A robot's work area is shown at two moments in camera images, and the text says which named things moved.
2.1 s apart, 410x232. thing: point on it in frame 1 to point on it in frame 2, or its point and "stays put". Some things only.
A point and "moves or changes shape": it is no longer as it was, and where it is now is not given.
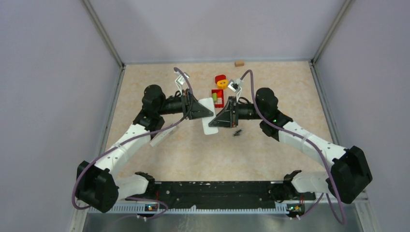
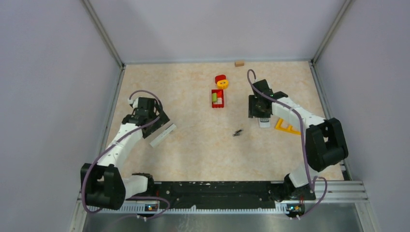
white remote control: (208, 103) moves or changes shape
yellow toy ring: (222, 84) stays put
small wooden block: (239, 63) stays put
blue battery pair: (237, 133) stays put
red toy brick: (220, 102) stays put
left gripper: (198, 110) to (159, 122)
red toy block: (219, 77) stays put
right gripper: (226, 118) to (252, 112)
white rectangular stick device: (161, 135) stays put
